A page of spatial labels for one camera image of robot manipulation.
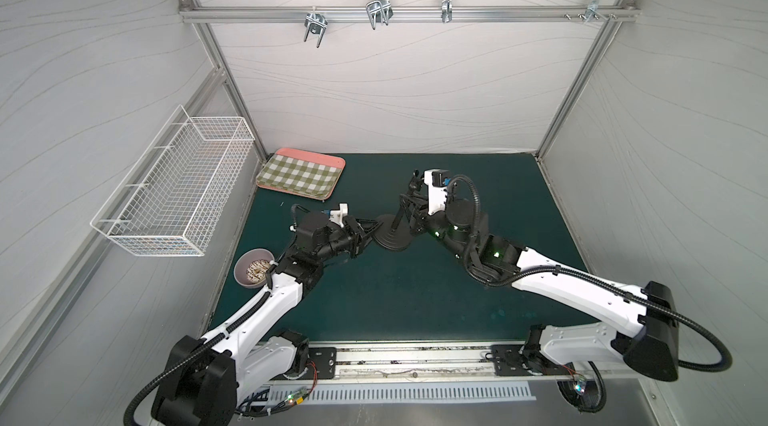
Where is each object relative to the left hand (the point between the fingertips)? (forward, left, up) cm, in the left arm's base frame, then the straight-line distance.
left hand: (384, 225), depth 74 cm
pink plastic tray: (+44, +25, -22) cm, 55 cm away
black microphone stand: (-1, 0, -1) cm, 2 cm away
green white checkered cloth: (+35, +35, -22) cm, 54 cm away
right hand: (+2, -5, +9) cm, 11 cm away
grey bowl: (-3, +42, -18) cm, 46 cm away
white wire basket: (+1, +50, +8) cm, 50 cm away
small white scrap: (+22, +38, -22) cm, 49 cm away
